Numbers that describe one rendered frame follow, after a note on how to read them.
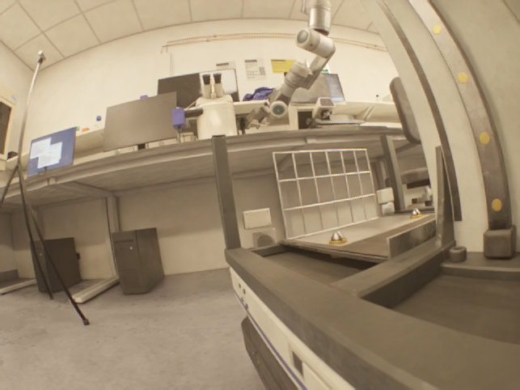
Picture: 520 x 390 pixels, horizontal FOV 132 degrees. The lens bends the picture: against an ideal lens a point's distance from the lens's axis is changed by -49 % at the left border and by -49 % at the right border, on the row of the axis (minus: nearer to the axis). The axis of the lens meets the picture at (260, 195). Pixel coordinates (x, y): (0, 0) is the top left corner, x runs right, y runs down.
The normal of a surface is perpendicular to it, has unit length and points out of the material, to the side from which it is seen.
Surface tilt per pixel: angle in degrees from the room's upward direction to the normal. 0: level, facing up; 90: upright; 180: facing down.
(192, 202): 90
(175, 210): 90
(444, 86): 90
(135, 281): 90
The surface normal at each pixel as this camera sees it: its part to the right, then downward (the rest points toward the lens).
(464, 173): -0.95, 0.12
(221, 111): 0.14, -0.08
